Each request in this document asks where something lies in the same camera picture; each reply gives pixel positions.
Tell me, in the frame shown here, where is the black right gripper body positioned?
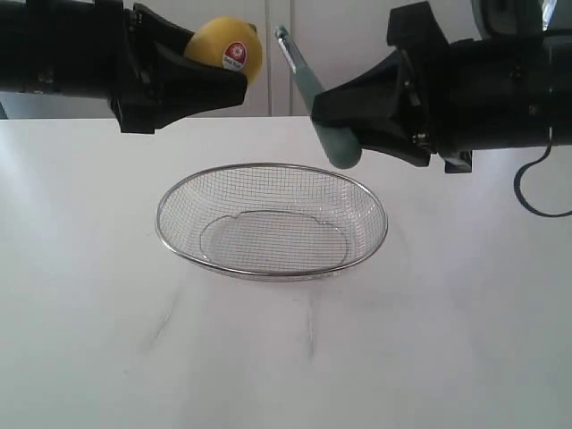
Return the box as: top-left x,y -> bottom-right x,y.
387,1 -> 472,173

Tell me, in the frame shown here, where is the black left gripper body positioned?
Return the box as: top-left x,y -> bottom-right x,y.
90,1 -> 155,134

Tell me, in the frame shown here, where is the teal handled peeler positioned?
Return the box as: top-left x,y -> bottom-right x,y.
274,25 -> 362,170

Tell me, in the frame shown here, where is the yellow lemon with sticker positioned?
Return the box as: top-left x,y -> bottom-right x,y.
183,16 -> 263,86

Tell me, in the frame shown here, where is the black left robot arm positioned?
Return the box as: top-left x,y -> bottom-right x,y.
1,1 -> 247,134

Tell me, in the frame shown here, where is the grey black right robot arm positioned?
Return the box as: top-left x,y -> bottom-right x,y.
311,1 -> 571,172

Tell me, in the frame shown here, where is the oval wire mesh basket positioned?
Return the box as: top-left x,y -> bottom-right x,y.
155,163 -> 389,282

